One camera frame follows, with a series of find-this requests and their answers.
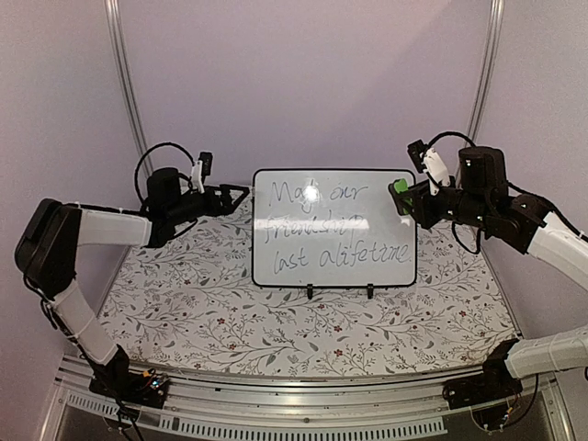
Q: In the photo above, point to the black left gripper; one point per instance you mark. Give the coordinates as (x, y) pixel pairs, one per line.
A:
(213, 206)

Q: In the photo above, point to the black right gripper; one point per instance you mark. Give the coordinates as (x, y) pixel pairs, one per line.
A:
(422, 213)

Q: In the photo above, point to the green black whiteboard eraser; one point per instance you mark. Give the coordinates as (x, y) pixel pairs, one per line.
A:
(399, 191)

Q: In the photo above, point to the white whiteboard black frame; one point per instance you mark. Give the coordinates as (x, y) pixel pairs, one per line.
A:
(331, 228)

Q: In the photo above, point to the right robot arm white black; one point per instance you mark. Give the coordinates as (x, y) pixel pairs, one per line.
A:
(528, 223)

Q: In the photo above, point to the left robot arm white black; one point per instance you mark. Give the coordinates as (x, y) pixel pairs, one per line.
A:
(46, 253)

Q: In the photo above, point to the floral patterned table mat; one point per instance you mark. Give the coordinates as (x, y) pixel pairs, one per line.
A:
(193, 304)

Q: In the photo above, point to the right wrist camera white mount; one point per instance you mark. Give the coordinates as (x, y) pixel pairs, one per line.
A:
(427, 161)

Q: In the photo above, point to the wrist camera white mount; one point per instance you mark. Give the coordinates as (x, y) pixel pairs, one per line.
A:
(201, 170)
(427, 161)

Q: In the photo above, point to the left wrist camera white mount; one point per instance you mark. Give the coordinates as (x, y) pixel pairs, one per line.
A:
(201, 170)

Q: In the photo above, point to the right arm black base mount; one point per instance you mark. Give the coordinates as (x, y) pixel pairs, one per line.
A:
(494, 382)

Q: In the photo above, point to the front aluminium rail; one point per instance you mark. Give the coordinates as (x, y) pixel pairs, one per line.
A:
(204, 405)

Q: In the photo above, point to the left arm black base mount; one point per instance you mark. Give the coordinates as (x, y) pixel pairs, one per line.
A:
(148, 388)

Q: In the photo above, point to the right aluminium frame post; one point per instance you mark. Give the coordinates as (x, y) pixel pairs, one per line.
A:
(489, 59)

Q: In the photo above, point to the aluminium frame post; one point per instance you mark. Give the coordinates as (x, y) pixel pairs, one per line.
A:
(116, 34)
(489, 59)

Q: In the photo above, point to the left aluminium frame post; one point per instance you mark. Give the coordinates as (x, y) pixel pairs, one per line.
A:
(116, 34)

